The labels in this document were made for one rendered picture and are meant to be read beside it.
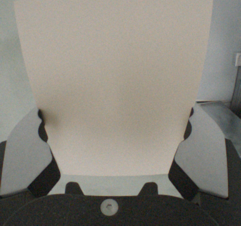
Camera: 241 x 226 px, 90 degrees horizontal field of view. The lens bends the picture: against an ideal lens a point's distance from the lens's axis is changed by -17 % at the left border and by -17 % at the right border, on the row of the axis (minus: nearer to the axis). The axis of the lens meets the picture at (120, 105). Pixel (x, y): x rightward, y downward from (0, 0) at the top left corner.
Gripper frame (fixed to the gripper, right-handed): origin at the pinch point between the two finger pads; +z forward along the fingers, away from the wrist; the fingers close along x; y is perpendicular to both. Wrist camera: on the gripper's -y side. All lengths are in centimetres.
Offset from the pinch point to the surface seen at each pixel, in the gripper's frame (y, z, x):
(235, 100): 18, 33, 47
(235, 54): -1.0, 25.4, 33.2
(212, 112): 20.7, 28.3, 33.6
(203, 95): 17, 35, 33
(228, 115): 20, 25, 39
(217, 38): -4.4, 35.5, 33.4
